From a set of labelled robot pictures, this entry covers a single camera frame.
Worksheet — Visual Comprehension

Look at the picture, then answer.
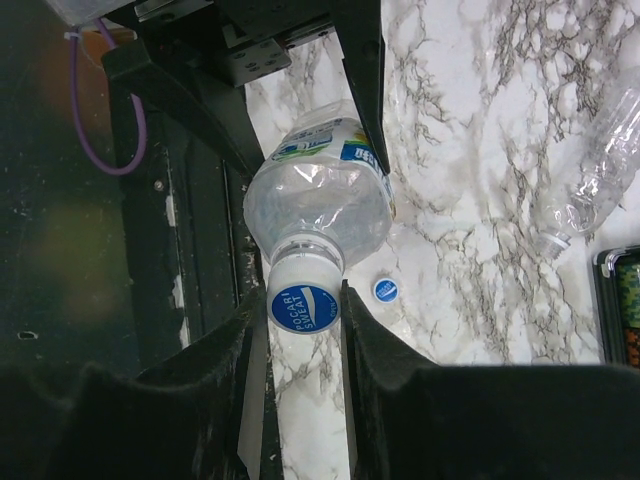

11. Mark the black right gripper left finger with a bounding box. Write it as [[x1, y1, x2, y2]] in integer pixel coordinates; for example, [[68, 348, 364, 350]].
[[1, 287, 267, 479]]

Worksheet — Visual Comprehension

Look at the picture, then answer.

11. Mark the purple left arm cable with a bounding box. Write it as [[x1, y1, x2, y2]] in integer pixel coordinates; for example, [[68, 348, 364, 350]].
[[64, 17, 149, 176]]

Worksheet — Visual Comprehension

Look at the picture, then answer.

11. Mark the Pocari Sweat clear bottle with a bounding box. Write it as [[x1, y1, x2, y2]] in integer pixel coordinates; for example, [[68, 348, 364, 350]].
[[243, 100, 395, 267]]

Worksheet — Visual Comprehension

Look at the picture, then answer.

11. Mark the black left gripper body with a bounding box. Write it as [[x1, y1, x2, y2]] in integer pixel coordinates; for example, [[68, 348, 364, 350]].
[[107, 0, 335, 87]]

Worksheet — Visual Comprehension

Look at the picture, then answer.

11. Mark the white blue Pocari cap spare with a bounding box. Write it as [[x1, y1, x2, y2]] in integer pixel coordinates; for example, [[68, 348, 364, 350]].
[[372, 277, 399, 304]]

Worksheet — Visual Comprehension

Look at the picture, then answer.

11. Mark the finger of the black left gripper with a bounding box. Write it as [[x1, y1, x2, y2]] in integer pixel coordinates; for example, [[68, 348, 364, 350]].
[[102, 38, 263, 176], [329, 0, 390, 174]]

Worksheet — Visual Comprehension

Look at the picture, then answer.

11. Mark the white blue Pocari cap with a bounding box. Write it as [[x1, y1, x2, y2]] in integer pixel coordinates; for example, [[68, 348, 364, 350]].
[[267, 254, 342, 335]]

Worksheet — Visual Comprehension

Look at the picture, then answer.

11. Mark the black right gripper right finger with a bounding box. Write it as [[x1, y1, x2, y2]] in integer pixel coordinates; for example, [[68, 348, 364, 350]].
[[341, 286, 639, 479]]

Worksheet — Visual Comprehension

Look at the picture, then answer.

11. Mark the black poker chip case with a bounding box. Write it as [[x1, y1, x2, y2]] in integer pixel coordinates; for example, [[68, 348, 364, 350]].
[[592, 245, 639, 370]]

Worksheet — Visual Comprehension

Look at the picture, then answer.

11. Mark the clear unlabelled plastic bottle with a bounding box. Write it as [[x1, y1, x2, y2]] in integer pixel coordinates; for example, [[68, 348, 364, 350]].
[[534, 86, 639, 260]]

